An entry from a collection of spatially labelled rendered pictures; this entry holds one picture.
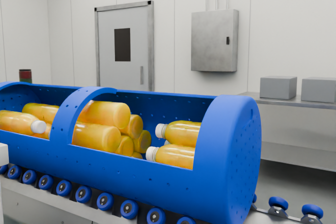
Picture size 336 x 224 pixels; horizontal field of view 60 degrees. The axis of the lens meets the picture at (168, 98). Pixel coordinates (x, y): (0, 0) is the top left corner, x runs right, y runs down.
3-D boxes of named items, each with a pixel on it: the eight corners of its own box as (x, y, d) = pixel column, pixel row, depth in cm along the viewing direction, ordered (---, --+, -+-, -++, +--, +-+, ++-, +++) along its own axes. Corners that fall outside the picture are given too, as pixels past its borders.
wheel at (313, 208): (323, 213, 64) (323, 205, 66) (301, 208, 67) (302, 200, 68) (322, 222, 67) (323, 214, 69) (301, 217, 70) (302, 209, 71)
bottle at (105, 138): (118, 154, 78) (69, 144, 87) (122, 128, 79) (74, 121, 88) (100, 152, 72) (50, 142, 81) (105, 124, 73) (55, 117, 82)
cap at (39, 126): (29, 129, 88) (32, 130, 87) (35, 118, 90) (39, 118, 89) (38, 134, 91) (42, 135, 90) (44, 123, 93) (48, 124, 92)
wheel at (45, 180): (52, 174, 83) (57, 177, 84) (42, 171, 85) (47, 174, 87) (44, 190, 81) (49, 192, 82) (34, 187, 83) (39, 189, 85)
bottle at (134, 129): (137, 109, 84) (91, 105, 94) (125, 126, 80) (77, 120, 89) (145, 127, 89) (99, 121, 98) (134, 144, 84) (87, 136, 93)
